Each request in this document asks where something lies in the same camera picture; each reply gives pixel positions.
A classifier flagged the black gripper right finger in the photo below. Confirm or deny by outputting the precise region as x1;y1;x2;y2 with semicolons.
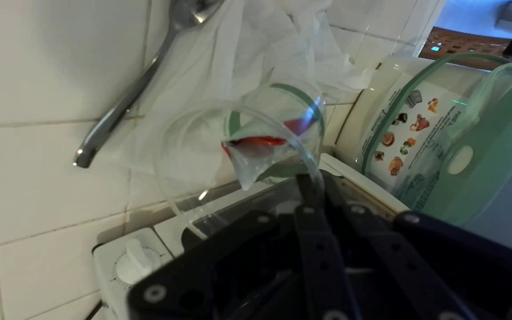
320;172;512;320

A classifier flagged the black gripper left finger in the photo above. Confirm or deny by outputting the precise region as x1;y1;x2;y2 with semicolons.
127;170;361;320

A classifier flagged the clear cup with green band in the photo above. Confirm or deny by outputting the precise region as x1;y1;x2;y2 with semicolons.
150;80;329;240

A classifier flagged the clear container with green lid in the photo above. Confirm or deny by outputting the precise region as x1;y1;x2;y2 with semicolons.
333;51;512;258

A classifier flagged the white toaster oven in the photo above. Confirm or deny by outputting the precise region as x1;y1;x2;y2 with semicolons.
91;151;416;320

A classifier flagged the white oven knob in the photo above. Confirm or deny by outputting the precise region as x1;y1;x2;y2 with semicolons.
114;234;164;286

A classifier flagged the translucent white plastic bag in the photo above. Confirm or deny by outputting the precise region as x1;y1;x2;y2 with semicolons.
96;0;368;199

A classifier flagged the brown wooden chair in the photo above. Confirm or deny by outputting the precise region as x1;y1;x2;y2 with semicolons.
418;25;511;62

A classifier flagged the metal spoon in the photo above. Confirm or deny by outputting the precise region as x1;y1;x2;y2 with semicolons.
72;0;224;170

